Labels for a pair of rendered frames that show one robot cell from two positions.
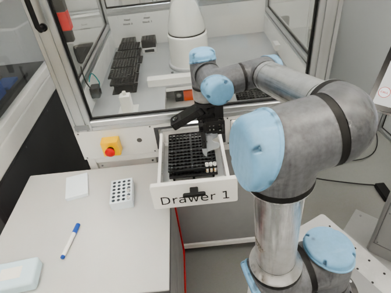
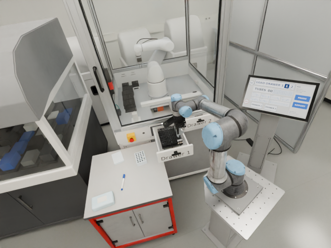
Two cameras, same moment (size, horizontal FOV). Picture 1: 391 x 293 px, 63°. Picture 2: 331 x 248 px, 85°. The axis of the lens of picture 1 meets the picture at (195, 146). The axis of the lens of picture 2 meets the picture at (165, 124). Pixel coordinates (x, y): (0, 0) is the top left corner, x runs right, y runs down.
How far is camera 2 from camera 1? 0.40 m
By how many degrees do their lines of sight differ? 6
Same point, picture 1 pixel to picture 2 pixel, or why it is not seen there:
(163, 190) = (162, 154)
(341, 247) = (240, 166)
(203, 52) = (177, 96)
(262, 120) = (214, 126)
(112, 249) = (143, 182)
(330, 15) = (221, 74)
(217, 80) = (186, 108)
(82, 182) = (119, 155)
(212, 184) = (182, 148)
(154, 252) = (162, 181)
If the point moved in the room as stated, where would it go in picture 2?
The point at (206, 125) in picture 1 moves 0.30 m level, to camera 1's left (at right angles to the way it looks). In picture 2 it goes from (179, 124) to (139, 134)
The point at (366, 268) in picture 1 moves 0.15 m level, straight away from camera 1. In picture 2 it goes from (248, 174) to (252, 159)
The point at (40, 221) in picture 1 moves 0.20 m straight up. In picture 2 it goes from (105, 175) to (96, 159)
